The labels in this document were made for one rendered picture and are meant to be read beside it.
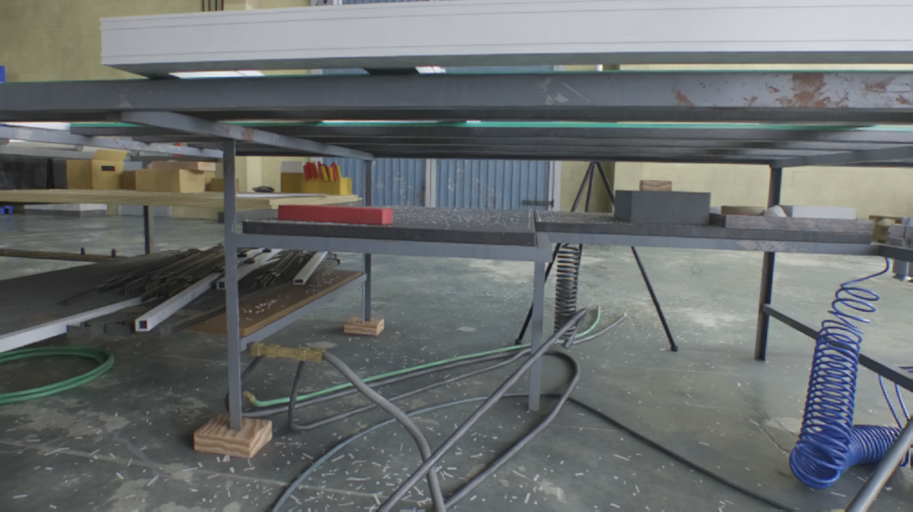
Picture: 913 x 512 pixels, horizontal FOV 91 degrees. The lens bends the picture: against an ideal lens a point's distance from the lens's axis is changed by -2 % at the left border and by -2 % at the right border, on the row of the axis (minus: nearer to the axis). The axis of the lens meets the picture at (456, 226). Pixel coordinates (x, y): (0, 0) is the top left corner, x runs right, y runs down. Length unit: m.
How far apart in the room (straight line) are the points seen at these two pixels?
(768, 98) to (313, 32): 0.62
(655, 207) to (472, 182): 5.80
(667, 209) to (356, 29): 1.12
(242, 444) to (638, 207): 1.28
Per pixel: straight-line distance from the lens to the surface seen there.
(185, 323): 1.42
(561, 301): 1.41
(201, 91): 0.86
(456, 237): 1.06
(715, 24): 0.69
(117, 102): 0.97
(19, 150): 2.45
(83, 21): 11.13
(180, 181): 2.05
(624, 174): 6.94
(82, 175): 2.50
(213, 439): 1.41
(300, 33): 0.73
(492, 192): 7.17
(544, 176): 7.16
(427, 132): 1.30
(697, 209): 1.56
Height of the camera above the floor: 0.69
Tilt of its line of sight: 5 degrees down
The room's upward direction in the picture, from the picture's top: 1 degrees clockwise
